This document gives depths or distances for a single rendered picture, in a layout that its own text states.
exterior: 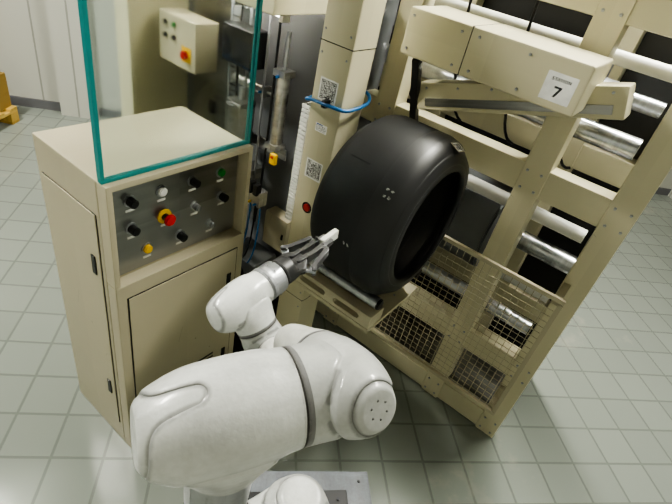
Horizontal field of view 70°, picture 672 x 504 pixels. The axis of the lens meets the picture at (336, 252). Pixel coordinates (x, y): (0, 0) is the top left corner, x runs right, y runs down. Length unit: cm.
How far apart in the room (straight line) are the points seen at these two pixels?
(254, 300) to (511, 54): 105
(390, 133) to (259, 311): 70
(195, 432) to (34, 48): 472
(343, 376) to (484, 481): 201
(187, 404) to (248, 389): 7
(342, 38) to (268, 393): 123
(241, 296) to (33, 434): 153
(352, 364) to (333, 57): 118
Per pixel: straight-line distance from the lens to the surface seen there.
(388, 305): 188
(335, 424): 61
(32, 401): 259
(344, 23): 159
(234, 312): 112
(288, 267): 122
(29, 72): 522
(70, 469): 236
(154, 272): 173
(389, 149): 147
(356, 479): 159
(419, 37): 175
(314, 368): 61
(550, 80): 160
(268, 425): 58
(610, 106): 171
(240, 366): 60
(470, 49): 168
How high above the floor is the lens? 200
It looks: 35 degrees down
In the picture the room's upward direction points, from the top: 14 degrees clockwise
